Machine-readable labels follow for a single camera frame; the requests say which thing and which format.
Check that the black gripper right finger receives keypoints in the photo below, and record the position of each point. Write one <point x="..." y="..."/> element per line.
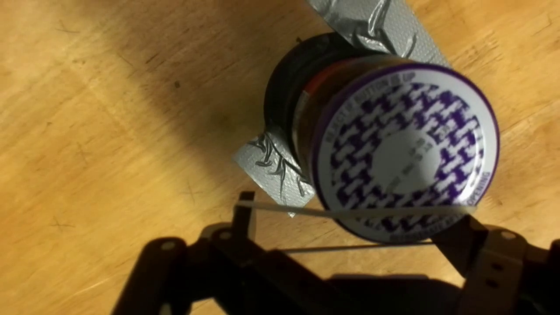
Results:
<point x="502" y="273"/>

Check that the large grey duct tape piece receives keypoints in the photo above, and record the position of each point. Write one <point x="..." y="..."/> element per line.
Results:
<point x="379" y="26"/>

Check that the dark jar with purple lid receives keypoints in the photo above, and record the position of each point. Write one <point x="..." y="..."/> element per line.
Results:
<point x="404" y="145"/>

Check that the thin rubber band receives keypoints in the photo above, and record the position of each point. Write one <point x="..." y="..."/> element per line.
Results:
<point x="362" y="214"/>

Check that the small grey duct tape piece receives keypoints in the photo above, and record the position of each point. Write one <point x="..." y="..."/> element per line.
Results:
<point x="274" y="168"/>

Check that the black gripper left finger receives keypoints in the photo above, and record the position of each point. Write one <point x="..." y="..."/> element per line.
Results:
<point x="234" y="273"/>

